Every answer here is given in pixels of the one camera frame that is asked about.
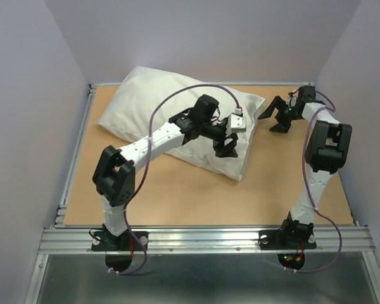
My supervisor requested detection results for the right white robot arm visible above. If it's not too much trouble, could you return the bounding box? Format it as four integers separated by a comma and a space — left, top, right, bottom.
258, 85, 352, 250

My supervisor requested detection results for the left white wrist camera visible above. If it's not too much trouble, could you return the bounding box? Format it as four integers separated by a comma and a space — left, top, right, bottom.
226, 108, 246, 136

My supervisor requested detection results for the aluminium rail frame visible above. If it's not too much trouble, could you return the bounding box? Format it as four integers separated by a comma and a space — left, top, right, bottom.
25, 81, 380, 304

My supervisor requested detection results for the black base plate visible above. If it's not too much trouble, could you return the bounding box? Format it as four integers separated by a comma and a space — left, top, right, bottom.
258, 229, 317, 250
89, 229, 148, 252

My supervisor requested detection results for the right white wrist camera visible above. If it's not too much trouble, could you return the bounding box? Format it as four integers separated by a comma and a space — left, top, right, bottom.
288, 89, 300, 108

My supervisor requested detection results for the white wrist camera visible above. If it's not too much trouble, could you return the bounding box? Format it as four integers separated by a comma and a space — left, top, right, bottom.
226, 108, 246, 136
288, 89, 300, 108

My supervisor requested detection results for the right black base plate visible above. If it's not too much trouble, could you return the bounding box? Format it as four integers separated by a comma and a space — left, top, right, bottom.
258, 229, 317, 250

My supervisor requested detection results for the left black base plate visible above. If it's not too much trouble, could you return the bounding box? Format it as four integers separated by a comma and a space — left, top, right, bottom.
89, 229, 148, 252

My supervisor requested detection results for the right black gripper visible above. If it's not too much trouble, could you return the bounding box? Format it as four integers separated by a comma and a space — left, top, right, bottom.
257, 95, 301, 132

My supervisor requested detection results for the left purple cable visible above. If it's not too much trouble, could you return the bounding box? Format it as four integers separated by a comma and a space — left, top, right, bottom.
106, 84, 243, 276

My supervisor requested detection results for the cream pillowcase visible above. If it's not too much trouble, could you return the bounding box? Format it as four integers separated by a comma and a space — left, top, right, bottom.
97, 66, 266, 181

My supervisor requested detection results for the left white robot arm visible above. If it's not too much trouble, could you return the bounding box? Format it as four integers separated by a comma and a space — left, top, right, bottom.
92, 94, 246, 250

